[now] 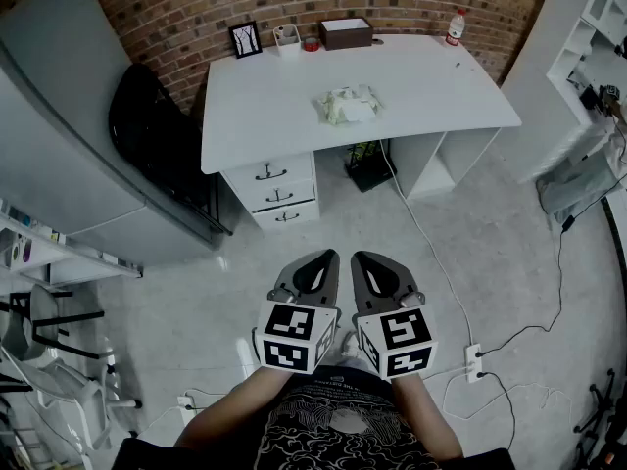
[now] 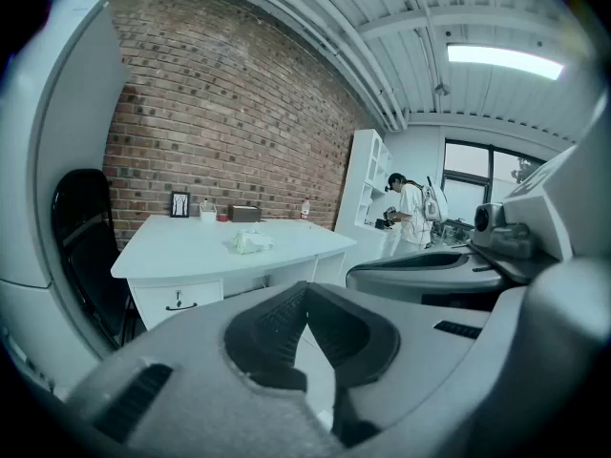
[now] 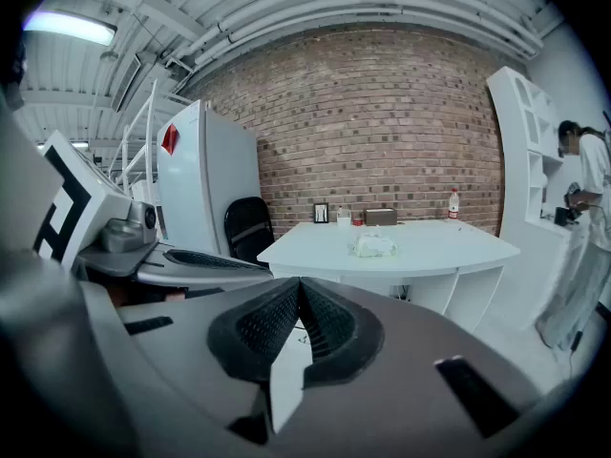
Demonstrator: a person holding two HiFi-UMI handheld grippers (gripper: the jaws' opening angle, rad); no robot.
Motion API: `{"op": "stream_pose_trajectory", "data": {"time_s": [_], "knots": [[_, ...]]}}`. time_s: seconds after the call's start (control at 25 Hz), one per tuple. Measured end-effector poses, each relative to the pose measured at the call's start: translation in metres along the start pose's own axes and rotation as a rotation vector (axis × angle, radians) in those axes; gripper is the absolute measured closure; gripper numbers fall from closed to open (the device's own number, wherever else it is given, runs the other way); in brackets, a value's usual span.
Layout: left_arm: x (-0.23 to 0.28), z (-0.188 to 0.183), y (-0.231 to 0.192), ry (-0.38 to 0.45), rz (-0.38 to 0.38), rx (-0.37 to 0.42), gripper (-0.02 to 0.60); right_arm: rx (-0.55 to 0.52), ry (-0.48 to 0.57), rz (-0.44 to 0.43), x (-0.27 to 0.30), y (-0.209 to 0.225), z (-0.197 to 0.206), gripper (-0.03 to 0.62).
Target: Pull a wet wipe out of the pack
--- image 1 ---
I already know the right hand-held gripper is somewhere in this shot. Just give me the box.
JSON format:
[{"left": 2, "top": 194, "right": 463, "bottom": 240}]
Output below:
[{"left": 349, "top": 250, "right": 439, "bottom": 381}]

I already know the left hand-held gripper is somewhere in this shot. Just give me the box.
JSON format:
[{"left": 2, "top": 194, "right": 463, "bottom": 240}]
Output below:
[{"left": 252, "top": 248, "right": 343, "bottom": 377}]

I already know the green wet wipe pack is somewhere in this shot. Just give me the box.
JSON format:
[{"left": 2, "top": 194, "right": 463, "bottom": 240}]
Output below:
[{"left": 313, "top": 83, "right": 387, "bottom": 127}]

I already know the person's right forearm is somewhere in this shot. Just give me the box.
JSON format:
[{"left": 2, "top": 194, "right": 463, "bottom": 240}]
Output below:
[{"left": 389, "top": 372, "right": 464, "bottom": 462}]

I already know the person's left forearm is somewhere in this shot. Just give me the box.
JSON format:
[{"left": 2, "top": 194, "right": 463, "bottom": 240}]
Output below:
[{"left": 174, "top": 367, "right": 295, "bottom": 452}]

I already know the person's white shoe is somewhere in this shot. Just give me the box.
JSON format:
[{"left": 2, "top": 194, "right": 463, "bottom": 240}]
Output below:
[{"left": 341, "top": 330, "right": 366, "bottom": 361}]

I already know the person's black printed t-shirt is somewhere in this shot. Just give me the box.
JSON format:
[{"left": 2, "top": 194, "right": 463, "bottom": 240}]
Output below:
[{"left": 111, "top": 365, "right": 518, "bottom": 470}]

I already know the white desk drawer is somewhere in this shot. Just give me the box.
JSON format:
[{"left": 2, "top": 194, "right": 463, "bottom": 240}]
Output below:
[
  {"left": 251, "top": 202, "right": 320, "bottom": 233},
  {"left": 224, "top": 156, "right": 315, "bottom": 191},
  {"left": 238, "top": 179, "right": 317, "bottom": 212}
]

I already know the black router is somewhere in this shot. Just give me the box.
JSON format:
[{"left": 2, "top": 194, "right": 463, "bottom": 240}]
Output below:
[{"left": 342, "top": 139, "right": 398, "bottom": 194}]

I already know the black tripod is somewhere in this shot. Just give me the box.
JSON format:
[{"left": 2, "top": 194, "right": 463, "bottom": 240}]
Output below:
[{"left": 571, "top": 367, "right": 627, "bottom": 470}]

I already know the white desk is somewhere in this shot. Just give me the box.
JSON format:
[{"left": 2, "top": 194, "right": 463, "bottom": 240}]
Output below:
[{"left": 199, "top": 33, "right": 523, "bottom": 234}]

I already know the white plastic chair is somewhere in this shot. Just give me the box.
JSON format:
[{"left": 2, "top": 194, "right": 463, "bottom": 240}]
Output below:
[{"left": 0, "top": 348, "right": 144, "bottom": 462}]

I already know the black framed grey chair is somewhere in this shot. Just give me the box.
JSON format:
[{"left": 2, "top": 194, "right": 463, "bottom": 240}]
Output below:
[{"left": 0, "top": 284, "right": 107, "bottom": 361}]

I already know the white pen holder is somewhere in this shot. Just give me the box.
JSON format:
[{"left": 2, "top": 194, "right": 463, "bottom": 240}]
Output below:
[{"left": 272, "top": 23, "right": 302, "bottom": 59}]

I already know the brown open box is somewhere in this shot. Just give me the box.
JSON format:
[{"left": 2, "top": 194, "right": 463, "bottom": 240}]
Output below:
[{"left": 318, "top": 16, "right": 375, "bottom": 52}]

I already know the plastic bottle with red label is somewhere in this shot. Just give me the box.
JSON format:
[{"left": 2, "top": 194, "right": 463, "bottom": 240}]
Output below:
[{"left": 445, "top": 8, "right": 467, "bottom": 48}]

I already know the white shelving unit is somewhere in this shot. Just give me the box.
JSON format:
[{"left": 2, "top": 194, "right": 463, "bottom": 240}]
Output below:
[{"left": 545, "top": 0, "right": 627, "bottom": 126}]

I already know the thin white looped cable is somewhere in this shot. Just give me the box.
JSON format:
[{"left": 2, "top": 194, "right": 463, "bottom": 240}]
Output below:
[{"left": 442, "top": 367, "right": 574, "bottom": 433}]

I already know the long white power cable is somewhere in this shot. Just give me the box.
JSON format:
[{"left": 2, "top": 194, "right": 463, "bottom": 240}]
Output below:
[{"left": 378, "top": 137, "right": 477, "bottom": 350}]

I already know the black floor cable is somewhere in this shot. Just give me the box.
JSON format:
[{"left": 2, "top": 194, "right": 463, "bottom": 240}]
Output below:
[{"left": 475, "top": 370, "right": 517, "bottom": 452}]

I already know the black adapter cable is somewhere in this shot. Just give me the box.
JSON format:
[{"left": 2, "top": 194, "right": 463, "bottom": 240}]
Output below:
[{"left": 474, "top": 222, "right": 567, "bottom": 357}]

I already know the white wall shelf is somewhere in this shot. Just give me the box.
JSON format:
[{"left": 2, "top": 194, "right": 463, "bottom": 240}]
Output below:
[{"left": 0, "top": 197, "right": 144, "bottom": 288}]

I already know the black picture frame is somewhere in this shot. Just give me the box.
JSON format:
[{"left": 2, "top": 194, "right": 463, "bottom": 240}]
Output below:
[{"left": 227, "top": 20, "right": 264, "bottom": 60}]

